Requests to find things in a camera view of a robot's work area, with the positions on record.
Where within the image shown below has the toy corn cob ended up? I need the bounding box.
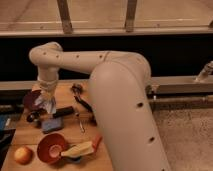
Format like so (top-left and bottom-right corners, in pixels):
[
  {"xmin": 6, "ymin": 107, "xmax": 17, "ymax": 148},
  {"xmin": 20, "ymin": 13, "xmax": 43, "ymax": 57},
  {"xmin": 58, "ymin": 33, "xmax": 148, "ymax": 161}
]
[{"xmin": 61, "ymin": 141, "xmax": 94, "ymax": 158}]

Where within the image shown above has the blue sponge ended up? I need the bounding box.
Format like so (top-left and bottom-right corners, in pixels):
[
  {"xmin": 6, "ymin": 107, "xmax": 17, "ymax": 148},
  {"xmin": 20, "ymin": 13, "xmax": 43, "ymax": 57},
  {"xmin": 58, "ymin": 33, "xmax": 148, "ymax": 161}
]
[{"xmin": 41, "ymin": 118, "xmax": 63, "ymax": 134}]

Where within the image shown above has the black rectangular block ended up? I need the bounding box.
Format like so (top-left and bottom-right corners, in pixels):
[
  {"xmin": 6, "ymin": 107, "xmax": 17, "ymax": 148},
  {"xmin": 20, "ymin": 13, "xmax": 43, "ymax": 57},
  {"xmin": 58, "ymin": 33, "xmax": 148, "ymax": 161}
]
[{"xmin": 53, "ymin": 106, "xmax": 74, "ymax": 118}]

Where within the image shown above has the dark red bowl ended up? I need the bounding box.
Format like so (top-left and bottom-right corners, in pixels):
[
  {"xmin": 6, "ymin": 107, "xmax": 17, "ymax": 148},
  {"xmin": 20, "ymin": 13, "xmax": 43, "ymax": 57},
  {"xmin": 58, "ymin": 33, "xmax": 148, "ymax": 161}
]
[{"xmin": 23, "ymin": 90, "xmax": 40, "ymax": 111}]

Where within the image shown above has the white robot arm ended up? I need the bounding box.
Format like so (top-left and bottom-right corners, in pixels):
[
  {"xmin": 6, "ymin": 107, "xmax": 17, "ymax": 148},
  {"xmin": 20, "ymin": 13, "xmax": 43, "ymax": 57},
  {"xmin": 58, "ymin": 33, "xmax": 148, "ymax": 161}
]
[{"xmin": 29, "ymin": 42, "xmax": 171, "ymax": 171}]

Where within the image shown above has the yellow apple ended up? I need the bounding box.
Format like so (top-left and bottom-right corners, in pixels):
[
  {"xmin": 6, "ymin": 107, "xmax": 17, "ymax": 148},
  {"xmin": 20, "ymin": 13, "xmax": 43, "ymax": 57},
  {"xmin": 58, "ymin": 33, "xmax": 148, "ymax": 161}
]
[{"xmin": 14, "ymin": 146, "xmax": 33, "ymax": 165}]

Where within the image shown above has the dark eggplant toy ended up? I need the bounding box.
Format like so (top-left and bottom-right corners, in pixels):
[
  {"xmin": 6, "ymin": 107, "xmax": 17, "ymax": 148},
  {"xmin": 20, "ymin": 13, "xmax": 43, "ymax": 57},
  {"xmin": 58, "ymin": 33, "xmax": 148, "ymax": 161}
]
[{"xmin": 26, "ymin": 111, "xmax": 40, "ymax": 123}]

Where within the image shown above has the wooden cutting board table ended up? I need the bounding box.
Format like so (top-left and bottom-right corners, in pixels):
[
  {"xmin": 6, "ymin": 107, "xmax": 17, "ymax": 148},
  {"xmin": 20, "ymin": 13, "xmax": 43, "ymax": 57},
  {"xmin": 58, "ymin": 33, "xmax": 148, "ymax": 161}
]
[{"xmin": 1, "ymin": 81, "xmax": 113, "ymax": 171}]

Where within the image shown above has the blue plate under corn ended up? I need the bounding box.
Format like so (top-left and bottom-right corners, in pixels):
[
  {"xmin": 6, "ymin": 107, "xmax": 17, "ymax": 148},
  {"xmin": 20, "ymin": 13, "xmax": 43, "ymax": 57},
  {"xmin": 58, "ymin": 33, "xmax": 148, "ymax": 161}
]
[{"xmin": 66, "ymin": 156, "xmax": 82, "ymax": 164}]

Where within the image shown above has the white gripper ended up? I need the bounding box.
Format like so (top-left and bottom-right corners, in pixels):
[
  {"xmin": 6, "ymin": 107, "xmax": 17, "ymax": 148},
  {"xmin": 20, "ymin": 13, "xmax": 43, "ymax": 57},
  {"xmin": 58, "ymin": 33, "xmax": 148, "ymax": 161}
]
[{"xmin": 37, "ymin": 77, "xmax": 58, "ymax": 97}]

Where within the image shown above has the black marker pen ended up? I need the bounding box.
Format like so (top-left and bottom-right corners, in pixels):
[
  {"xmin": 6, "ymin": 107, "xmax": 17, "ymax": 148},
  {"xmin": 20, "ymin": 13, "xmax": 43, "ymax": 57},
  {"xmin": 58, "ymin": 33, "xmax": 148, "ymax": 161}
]
[{"xmin": 74, "ymin": 96, "xmax": 93, "ymax": 113}]

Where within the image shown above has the orange toy carrot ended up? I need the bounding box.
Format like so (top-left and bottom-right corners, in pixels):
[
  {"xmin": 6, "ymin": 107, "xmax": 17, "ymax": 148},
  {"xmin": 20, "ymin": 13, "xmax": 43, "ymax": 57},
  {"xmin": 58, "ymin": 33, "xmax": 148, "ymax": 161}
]
[{"xmin": 92, "ymin": 135, "xmax": 102, "ymax": 150}]

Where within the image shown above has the orange bowl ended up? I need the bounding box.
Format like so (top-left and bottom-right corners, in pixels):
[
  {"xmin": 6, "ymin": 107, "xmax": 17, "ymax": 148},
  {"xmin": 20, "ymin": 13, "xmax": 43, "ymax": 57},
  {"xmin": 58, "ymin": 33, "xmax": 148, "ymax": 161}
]
[{"xmin": 37, "ymin": 133, "xmax": 68, "ymax": 164}]

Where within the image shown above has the small dark toy object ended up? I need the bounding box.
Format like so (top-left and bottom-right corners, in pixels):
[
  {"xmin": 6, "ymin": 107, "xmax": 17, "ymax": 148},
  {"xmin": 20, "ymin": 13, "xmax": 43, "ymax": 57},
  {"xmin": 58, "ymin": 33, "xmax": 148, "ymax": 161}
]
[{"xmin": 71, "ymin": 83, "xmax": 83, "ymax": 94}]

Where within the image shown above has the white towel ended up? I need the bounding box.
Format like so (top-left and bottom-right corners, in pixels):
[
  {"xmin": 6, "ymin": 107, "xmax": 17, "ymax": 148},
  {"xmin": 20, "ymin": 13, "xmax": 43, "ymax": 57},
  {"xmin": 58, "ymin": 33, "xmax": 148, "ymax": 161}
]
[{"xmin": 34, "ymin": 95, "xmax": 56, "ymax": 114}]

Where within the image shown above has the small metal spoon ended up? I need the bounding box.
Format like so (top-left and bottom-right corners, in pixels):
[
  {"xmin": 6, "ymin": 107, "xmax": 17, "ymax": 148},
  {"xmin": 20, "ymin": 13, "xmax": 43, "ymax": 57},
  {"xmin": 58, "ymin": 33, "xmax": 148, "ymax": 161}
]
[{"xmin": 75, "ymin": 113, "xmax": 85, "ymax": 133}]

